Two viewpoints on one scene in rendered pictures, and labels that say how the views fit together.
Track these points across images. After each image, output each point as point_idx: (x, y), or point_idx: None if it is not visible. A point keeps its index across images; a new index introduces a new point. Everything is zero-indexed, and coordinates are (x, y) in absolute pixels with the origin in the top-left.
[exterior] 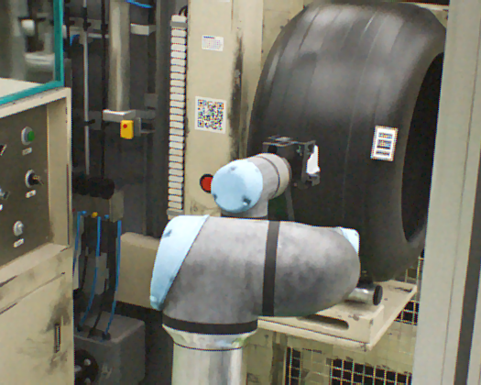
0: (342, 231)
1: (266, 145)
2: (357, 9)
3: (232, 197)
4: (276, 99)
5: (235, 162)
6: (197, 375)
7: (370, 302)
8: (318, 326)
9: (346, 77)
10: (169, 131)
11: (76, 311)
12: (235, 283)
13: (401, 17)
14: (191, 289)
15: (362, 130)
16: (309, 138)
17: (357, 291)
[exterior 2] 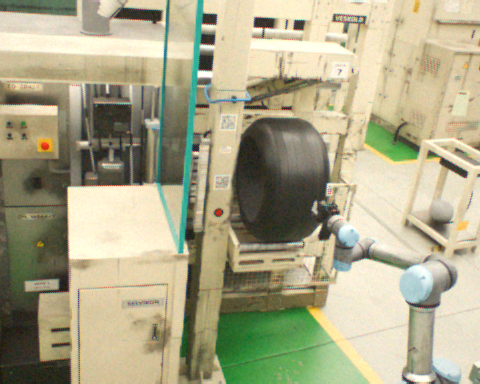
0: (373, 240)
1: (333, 211)
2: (294, 129)
3: (352, 241)
4: (284, 178)
5: (347, 226)
6: (430, 320)
7: (301, 248)
8: (281, 263)
9: (311, 164)
10: (198, 192)
11: None
12: (443, 287)
13: (314, 131)
14: (433, 294)
15: (322, 186)
16: (301, 193)
17: (296, 244)
